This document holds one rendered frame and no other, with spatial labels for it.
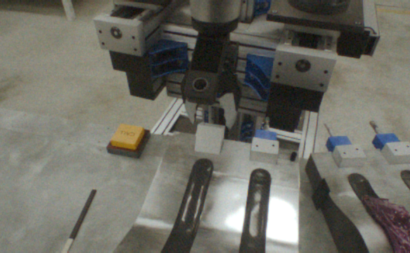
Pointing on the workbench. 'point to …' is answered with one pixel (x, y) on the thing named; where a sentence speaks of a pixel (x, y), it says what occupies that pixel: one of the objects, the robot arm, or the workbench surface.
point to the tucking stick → (79, 222)
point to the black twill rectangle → (321, 193)
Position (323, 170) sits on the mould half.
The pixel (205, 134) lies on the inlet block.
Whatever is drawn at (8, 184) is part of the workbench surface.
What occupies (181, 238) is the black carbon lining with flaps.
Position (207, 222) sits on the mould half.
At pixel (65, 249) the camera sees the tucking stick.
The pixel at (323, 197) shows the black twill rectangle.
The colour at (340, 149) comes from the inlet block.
